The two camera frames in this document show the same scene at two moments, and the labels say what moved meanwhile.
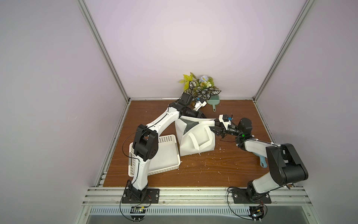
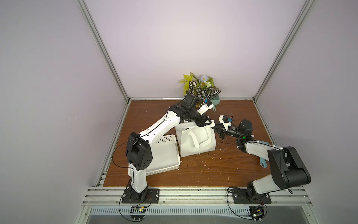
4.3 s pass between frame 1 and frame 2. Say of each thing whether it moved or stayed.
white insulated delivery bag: stayed
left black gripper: moved
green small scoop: stayed
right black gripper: stayed
